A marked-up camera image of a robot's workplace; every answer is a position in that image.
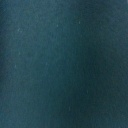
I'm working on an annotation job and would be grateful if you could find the black table cloth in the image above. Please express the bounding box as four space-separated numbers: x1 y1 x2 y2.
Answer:
0 0 128 128

